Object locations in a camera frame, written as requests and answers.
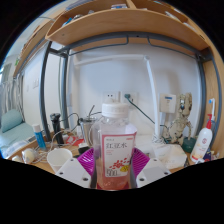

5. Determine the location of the white paper cup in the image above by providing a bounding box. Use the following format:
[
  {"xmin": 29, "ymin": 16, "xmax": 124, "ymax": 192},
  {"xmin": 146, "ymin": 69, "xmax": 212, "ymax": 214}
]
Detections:
[{"xmin": 46, "ymin": 147, "xmax": 74, "ymax": 174}]

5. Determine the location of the clear bottle with pink drink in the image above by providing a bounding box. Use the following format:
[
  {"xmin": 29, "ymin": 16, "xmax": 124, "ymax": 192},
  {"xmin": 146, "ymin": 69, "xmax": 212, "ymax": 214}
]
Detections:
[{"xmin": 92, "ymin": 101, "xmax": 138, "ymax": 190}]

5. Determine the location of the teal pillow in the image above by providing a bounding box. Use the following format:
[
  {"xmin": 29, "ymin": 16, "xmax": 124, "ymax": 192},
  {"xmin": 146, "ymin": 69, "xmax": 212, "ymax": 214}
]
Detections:
[{"xmin": 0, "ymin": 109, "xmax": 24, "ymax": 133}]

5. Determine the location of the wooden shelf unit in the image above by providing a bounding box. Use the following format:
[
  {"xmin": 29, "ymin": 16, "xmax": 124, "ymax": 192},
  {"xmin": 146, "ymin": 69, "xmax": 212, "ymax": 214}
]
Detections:
[{"xmin": 13, "ymin": 0, "xmax": 214, "ymax": 52}]

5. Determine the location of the white wall junction box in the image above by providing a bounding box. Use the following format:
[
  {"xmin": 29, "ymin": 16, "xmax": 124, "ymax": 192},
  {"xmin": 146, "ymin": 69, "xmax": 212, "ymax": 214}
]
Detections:
[{"xmin": 159, "ymin": 93, "xmax": 177, "ymax": 114}]

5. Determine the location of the blue tube white cap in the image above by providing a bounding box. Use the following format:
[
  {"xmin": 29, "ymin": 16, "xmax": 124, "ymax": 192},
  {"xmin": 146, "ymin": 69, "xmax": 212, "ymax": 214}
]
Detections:
[{"xmin": 32, "ymin": 123, "xmax": 48, "ymax": 151}]

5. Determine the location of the round cream tape roll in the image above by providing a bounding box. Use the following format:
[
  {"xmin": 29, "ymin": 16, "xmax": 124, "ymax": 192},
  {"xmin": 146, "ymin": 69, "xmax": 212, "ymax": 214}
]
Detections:
[{"xmin": 21, "ymin": 148, "xmax": 36, "ymax": 164}]

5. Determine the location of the grey metal desk frame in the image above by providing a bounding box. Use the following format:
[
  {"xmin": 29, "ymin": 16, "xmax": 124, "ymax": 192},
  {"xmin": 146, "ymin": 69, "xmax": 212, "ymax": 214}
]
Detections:
[{"xmin": 39, "ymin": 31, "xmax": 221, "ymax": 144}]

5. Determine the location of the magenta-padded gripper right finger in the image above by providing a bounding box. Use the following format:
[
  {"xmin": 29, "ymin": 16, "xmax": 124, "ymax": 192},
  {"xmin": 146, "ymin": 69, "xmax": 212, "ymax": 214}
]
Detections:
[{"xmin": 131, "ymin": 147, "xmax": 172, "ymax": 189}]

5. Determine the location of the black electric shaver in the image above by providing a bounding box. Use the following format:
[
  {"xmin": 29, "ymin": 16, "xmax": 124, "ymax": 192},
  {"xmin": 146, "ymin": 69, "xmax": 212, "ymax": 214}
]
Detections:
[{"xmin": 49, "ymin": 112, "xmax": 65, "ymax": 145}]

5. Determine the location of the beige robot figurine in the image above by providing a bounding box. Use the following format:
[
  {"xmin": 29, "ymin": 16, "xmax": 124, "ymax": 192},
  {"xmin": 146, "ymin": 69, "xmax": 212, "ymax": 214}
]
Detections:
[{"xmin": 166, "ymin": 92, "xmax": 195, "ymax": 146}]

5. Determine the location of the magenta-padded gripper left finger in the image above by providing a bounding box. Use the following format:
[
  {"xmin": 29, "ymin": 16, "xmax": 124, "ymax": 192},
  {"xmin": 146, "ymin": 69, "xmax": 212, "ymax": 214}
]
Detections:
[{"xmin": 54, "ymin": 147, "xmax": 98, "ymax": 189}]

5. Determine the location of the steel cup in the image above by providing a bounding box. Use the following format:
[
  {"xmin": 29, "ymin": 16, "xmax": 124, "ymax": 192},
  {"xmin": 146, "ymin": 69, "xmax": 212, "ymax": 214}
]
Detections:
[{"xmin": 79, "ymin": 116, "xmax": 98, "ymax": 146}]

